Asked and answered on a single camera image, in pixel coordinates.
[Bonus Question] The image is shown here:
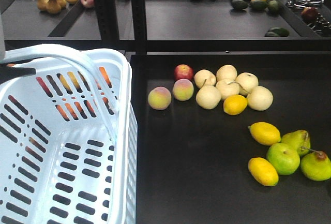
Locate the light blue plastic basket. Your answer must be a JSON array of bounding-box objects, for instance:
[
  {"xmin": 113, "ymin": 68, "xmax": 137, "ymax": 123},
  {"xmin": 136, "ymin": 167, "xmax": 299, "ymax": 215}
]
[{"xmin": 1, "ymin": 44, "xmax": 138, "ymax": 223}]

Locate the yellow lemon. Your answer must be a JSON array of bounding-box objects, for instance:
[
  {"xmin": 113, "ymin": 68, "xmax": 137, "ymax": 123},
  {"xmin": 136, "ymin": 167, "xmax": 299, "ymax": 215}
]
[{"xmin": 223, "ymin": 94, "xmax": 248, "ymax": 116}]

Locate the brown pear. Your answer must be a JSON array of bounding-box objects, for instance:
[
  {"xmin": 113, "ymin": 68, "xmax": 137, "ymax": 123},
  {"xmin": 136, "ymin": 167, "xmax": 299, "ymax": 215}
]
[{"xmin": 37, "ymin": 0, "xmax": 67, "ymax": 14}]

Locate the green apple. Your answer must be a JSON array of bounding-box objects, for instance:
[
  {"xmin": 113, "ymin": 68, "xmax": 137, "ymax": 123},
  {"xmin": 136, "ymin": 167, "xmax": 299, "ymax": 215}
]
[{"xmin": 266, "ymin": 143, "xmax": 300, "ymax": 175}]

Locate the pale yellow pear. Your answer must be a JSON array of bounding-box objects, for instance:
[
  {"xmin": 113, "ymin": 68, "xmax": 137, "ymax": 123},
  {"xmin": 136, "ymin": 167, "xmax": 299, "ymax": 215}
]
[{"xmin": 247, "ymin": 86, "xmax": 274, "ymax": 111}]

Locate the red apple among pears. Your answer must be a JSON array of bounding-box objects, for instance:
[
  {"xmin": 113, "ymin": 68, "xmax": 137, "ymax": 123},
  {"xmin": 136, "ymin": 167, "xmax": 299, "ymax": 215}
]
[{"xmin": 174, "ymin": 64, "xmax": 194, "ymax": 81}]

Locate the pink yellow peach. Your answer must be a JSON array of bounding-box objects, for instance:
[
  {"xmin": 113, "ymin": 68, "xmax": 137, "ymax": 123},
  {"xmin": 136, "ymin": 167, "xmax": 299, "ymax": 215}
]
[
  {"xmin": 148, "ymin": 86, "xmax": 172, "ymax": 110},
  {"xmin": 172, "ymin": 79, "xmax": 194, "ymax": 101}
]

